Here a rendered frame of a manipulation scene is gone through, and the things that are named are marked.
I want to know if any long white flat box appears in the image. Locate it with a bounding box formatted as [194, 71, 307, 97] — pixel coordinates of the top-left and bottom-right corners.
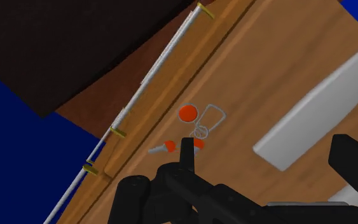
[252, 38, 358, 172]

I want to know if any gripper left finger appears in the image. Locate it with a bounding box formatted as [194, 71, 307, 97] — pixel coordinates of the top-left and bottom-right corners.
[107, 137, 260, 224]

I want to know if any wooden chest of drawers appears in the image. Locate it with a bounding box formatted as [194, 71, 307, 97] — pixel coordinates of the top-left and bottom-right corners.
[43, 0, 358, 224]

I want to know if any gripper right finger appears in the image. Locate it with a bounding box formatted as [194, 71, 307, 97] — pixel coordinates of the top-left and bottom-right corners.
[327, 134, 358, 204]

